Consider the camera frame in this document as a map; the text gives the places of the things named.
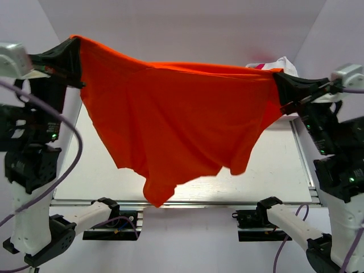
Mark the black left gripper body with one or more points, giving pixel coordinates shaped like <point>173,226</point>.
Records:
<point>52,71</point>

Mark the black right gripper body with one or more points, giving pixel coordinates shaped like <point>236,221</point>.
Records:
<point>308,91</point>

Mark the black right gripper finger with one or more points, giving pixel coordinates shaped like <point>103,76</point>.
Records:
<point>285,80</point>
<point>289,92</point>

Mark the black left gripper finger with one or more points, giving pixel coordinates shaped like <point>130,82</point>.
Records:
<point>69,75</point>
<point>64,55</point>

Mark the orange t-shirt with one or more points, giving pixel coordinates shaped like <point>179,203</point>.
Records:
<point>175,122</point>

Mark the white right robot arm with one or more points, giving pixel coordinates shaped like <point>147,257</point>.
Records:
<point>339,173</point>

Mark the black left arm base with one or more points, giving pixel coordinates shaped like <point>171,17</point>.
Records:
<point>127,228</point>

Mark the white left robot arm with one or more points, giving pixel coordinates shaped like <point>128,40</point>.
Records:
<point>27,134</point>

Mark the white t-shirt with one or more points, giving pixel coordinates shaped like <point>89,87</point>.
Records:
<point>284,64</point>

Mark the white plastic basket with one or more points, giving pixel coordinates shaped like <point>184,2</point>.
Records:
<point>253,65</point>

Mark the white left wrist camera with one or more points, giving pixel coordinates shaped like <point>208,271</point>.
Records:
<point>15,61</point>

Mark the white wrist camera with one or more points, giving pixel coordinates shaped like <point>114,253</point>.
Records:
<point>15,61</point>
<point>345,80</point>

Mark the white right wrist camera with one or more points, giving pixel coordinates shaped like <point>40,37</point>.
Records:
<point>345,80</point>

